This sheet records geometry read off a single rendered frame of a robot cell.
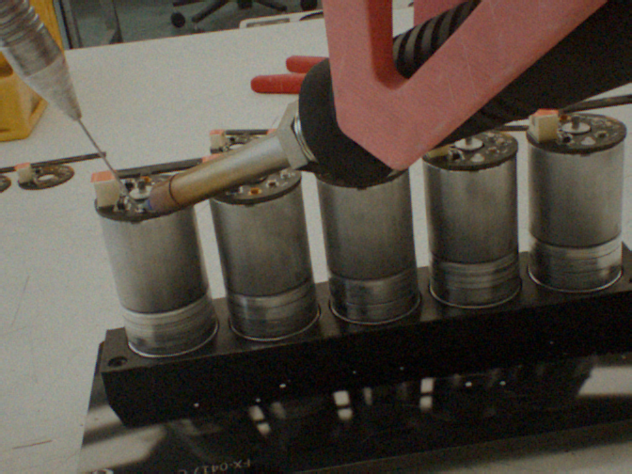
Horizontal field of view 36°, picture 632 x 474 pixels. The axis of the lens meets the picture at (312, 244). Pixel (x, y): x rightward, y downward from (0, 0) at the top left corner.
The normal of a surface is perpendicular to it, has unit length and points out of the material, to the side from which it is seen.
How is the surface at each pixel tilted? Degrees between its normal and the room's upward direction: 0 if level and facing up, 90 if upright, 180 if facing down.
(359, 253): 90
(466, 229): 90
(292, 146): 89
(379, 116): 98
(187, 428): 0
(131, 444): 0
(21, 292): 0
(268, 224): 90
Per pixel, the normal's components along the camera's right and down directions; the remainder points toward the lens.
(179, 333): 0.32, 0.40
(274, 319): 0.06, 0.45
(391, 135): -0.66, 0.53
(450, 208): -0.52, 0.44
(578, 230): -0.20, 0.47
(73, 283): -0.11, -0.88
